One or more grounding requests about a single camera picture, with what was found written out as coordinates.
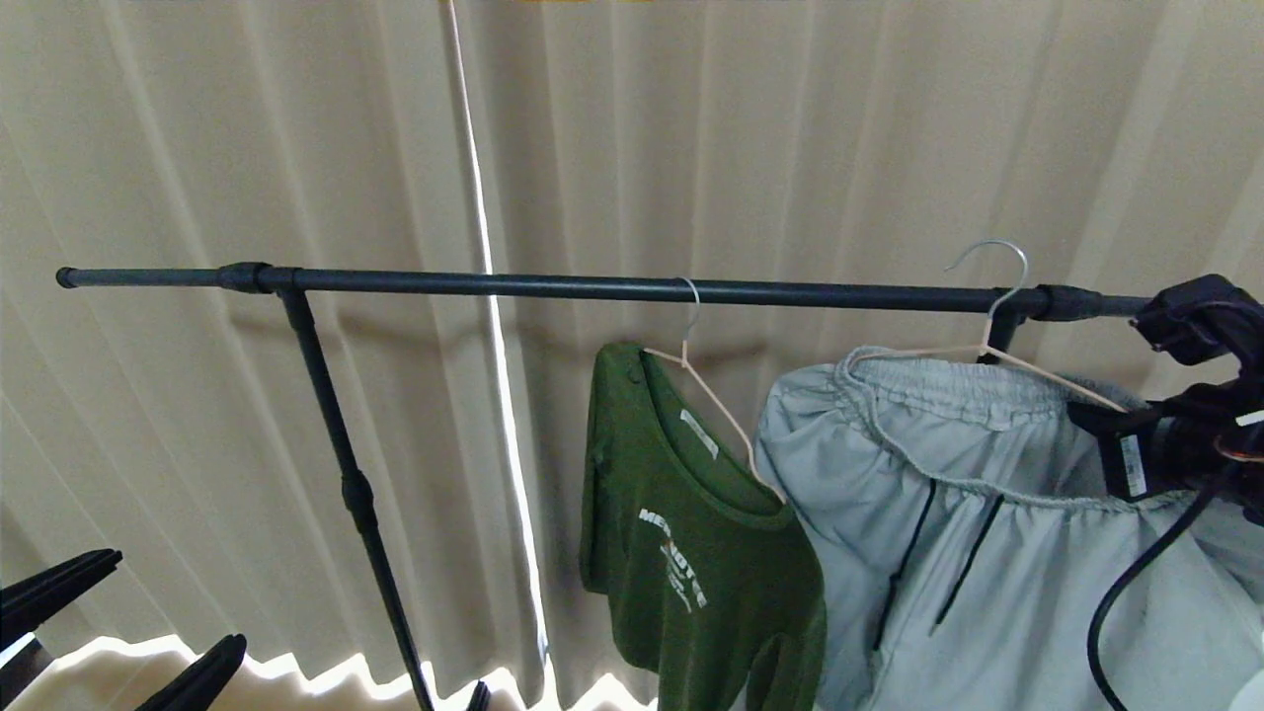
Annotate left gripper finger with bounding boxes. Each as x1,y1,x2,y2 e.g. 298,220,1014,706
0,549,124,645
133,634,249,711

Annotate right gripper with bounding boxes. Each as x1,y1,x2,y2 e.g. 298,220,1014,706
1066,387,1235,507

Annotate pink clothes hanger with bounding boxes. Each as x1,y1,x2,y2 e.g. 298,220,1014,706
847,240,1129,414
642,276,788,505

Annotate pale grey shorts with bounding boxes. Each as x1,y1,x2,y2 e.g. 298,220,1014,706
753,346,1264,711

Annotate green long-sleeved shirt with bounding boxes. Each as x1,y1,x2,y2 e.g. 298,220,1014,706
578,341,829,711

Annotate black clothes rack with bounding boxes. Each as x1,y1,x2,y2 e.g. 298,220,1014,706
56,262,1158,711

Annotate black cable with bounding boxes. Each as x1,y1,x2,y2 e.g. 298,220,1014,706
1086,459,1247,711

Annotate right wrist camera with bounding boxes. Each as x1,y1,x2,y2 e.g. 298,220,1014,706
1131,275,1264,371

